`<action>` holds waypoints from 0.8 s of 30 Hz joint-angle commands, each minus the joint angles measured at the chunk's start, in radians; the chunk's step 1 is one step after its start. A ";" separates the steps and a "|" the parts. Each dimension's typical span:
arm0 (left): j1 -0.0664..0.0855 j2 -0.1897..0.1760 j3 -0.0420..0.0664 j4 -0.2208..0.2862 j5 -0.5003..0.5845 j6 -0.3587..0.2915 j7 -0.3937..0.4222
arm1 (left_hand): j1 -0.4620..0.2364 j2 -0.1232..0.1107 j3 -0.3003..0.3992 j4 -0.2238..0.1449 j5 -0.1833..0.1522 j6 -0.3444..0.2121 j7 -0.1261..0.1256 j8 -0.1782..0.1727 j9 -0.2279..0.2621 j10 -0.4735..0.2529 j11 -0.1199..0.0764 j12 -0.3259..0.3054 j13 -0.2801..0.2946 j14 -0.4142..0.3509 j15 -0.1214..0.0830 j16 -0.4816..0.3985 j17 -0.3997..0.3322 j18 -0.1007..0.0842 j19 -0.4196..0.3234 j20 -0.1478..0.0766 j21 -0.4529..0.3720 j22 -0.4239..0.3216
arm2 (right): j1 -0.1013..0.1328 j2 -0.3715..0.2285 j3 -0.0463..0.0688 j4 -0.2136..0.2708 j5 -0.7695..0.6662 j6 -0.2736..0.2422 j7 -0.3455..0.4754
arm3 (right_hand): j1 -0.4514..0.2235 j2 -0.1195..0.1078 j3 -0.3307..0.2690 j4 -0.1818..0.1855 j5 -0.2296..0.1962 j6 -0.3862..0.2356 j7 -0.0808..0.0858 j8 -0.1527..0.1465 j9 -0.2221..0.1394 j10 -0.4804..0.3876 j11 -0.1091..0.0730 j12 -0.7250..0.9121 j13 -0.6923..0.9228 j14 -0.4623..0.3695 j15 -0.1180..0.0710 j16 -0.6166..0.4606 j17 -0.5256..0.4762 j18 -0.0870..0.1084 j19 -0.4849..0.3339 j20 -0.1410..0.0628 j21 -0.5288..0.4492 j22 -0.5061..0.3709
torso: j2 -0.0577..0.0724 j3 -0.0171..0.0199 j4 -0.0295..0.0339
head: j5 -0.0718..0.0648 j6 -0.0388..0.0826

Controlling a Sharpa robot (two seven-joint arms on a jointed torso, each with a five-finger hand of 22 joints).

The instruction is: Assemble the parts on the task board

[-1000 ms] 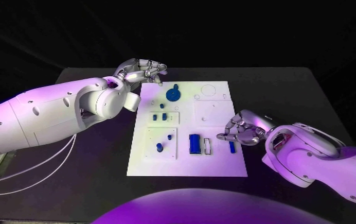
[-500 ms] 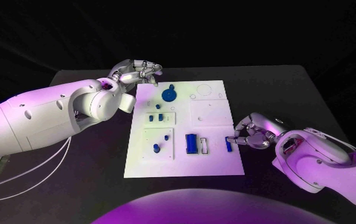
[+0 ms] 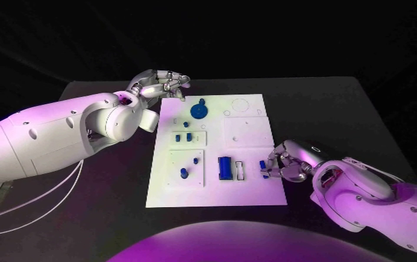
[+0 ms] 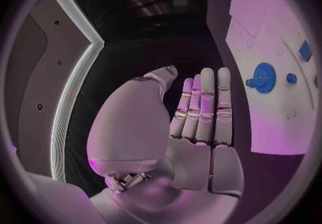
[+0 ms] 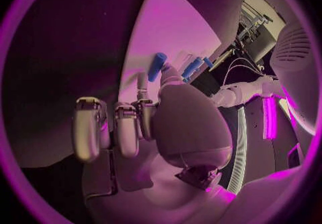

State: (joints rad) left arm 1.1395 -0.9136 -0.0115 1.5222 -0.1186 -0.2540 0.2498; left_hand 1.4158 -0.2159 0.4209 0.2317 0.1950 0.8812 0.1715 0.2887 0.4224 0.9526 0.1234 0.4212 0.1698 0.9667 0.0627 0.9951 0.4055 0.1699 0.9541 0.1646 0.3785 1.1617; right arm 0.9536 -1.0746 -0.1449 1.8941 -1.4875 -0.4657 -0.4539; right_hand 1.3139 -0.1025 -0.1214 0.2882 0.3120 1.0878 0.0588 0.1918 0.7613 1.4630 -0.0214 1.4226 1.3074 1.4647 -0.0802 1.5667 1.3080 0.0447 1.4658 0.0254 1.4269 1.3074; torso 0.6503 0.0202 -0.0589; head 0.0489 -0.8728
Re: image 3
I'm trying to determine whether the blue cylinder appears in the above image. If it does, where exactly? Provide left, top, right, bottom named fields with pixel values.
left=259, top=160, right=270, bottom=179

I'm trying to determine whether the long blue block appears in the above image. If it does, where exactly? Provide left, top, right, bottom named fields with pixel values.
left=218, top=156, right=234, bottom=181

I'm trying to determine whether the blue gear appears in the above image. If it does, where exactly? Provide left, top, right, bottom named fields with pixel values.
left=189, top=98, right=209, bottom=119

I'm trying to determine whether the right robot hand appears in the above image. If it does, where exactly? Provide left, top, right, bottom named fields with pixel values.
left=260, top=139, right=344, bottom=182

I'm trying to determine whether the white task board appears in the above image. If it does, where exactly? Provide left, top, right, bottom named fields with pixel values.
left=146, top=93, right=289, bottom=208

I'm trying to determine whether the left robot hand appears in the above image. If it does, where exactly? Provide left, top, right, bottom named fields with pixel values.
left=126, top=69, right=192, bottom=102

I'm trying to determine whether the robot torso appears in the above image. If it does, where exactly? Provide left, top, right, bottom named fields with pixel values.
left=106, top=220, right=399, bottom=262

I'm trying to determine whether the white cable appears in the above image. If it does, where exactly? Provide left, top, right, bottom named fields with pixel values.
left=0, top=162, right=84, bottom=234
left=0, top=160, right=83, bottom=216

